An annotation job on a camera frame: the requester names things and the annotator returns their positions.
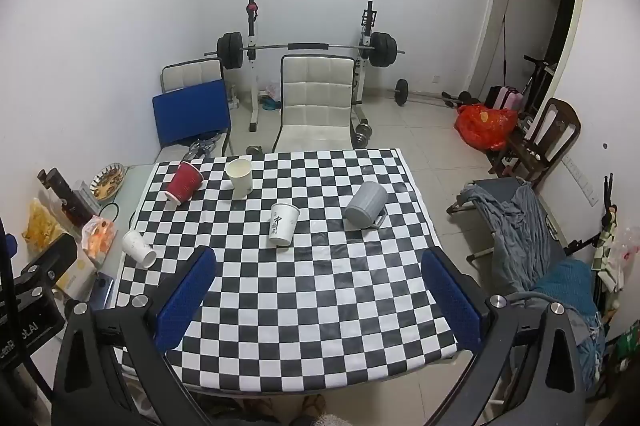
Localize white plastic bags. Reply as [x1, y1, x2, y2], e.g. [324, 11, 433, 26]
[592, 206, 640, 291]

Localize red plastic cup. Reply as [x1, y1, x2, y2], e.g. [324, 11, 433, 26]
[165, 161, 205, 207]

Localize white padded chair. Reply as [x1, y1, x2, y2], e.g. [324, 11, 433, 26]
[271, 54, 357, 154]
[160, 58, 236, 157]

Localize red resistance band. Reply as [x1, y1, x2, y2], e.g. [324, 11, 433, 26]
[497, 13, 511, 79]

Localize white squat rack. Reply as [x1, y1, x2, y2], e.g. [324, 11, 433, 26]
[242, 0, 381, 134]

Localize black bottle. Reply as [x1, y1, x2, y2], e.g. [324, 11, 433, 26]
[37, 168, 93, 227]

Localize pink suitcase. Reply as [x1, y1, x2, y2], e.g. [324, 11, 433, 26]
[485, 86, 523, 111]

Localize small white box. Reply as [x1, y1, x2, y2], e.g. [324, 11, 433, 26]
[72, 181, 101, 214]

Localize chrome metal frame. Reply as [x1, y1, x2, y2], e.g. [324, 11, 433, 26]
[182, 133, 223, 161]

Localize grey mug with handle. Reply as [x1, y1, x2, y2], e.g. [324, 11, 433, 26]
[344, 181, 388, 229]

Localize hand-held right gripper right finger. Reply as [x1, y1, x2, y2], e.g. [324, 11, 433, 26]
[421, 247, 589, 426]

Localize white printed paper cup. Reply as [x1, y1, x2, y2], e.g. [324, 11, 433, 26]
[268, 202, 301, 249]

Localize black white checkered tablecloth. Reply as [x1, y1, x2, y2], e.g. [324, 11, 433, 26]
[114, 148, 458, 394]

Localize clear bag of orange snacks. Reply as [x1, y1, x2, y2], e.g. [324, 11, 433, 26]
[80, 216, 118, 261]

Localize black kick scooter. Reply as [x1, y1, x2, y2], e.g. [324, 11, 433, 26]
[522, 54, 558, 117]

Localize folding cot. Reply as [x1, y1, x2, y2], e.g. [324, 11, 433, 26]
[447, 178, 571, 267]

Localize red plastic bag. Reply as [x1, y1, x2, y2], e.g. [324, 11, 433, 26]
[454, 103, 518, 151]

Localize teal blanket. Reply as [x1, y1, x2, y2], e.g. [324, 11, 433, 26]
[532, 258, 606, 387]

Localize white power strip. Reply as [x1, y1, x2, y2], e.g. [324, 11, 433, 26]
[562, 156, 598, 207]

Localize blue board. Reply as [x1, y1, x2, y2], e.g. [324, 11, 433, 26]
[152, 79, 232, 149]

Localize patterned plate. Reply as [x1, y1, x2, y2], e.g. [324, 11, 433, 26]
[90, 163, 126, 201]

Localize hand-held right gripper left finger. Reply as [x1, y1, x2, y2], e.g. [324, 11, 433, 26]
[52, 246, 218, 426]

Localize small white paper cup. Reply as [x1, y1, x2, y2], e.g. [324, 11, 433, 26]
[122, 230, 158, 267]

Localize dark wooden chair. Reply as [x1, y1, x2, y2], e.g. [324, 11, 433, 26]
[487, 98, 582, 189]

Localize cream paper cup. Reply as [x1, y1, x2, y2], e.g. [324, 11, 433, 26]
[225, 157, 252, 200]

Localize yellow snack bag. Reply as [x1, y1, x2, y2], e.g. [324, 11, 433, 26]
[22, 198, 66, 257]

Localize grey dumbbell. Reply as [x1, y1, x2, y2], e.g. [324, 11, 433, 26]
[352, 121, 373, 149]

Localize yellow box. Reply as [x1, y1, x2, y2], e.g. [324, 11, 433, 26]
[55, 251, 98, 301]

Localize short barbell with black plates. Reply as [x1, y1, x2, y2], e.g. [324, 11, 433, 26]
[395, 78, 473, 109]

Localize long barbell with black plates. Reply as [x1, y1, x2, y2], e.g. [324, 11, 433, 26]
[204, 32, 407, 71]

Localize door frame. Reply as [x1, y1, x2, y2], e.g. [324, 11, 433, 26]
[465, 0, 587, 107]

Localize grey cloth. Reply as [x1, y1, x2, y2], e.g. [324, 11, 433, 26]
[460, 180, 556, 291]

